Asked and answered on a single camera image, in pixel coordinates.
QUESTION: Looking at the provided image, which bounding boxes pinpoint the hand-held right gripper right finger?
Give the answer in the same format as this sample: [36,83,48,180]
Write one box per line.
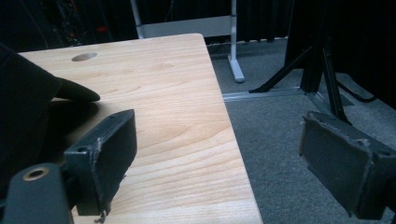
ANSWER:
[299,110,396,220]

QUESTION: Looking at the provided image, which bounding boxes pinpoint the silver floor tape strip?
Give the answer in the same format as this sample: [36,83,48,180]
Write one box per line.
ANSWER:
[221,87,304,103]

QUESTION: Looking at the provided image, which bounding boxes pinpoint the black curtain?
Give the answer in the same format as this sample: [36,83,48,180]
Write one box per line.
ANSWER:
[236,0,396,110]

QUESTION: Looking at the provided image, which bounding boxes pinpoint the dark cloth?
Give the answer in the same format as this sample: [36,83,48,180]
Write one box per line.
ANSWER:
[0,42,102,200]

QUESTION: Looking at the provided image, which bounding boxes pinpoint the black metal stand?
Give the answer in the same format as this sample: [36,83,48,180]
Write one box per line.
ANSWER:
[248,0,354,125]

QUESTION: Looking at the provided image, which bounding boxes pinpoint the white metal desk frame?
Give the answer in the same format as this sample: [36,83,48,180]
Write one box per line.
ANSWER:
[130,0,246,84]

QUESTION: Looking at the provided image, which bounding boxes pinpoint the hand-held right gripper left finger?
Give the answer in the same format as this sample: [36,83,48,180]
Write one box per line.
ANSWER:
[64,108,138,224]

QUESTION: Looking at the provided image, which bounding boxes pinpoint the dark equipment with red part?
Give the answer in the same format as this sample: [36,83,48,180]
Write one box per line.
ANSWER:
[40,0,113,48]

